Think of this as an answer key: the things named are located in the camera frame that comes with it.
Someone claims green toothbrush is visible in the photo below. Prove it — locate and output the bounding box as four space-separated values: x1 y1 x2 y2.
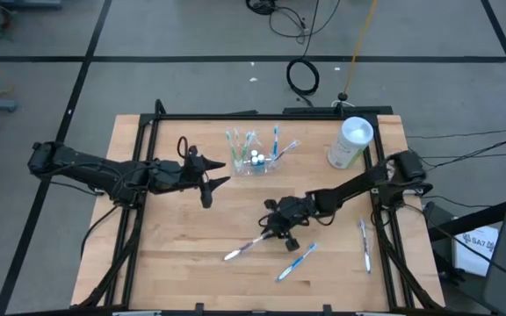
225 128 239 170
240 130 254 166

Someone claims white toothbrush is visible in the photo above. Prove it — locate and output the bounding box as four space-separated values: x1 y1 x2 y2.
222 232 278 262

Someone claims white wipes canister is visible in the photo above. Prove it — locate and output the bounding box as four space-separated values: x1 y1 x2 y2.
326 116 375 170

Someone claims white printed paper sheet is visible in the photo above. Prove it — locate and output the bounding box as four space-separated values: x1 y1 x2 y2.
452 226 500 277

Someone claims purple toothbrush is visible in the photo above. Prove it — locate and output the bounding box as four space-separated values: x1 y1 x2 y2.
272 139 302 164
358 218 373 276

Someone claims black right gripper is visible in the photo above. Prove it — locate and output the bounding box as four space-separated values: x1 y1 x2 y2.
258 195 320 253

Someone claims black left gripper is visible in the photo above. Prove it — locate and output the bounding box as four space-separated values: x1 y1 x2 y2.
149 146 231 210

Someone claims yellow hanging cable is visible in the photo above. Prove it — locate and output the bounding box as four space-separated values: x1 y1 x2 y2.
343 0 380 96

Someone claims blue toothbrush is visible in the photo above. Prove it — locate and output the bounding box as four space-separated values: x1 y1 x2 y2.
275 242 319 283
271 124 280 162

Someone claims clear acrylic organizer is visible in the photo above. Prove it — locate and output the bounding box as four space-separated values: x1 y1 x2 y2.
229 147 284 177

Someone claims black aluminium table frame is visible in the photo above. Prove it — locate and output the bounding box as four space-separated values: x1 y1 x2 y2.
76 98 445 316

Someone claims black loose floor cable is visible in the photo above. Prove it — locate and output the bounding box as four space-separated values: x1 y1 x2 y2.
244 0 344 61

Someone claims black coiled floor cable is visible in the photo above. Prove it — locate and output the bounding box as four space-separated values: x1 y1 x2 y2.
285 57 321 97

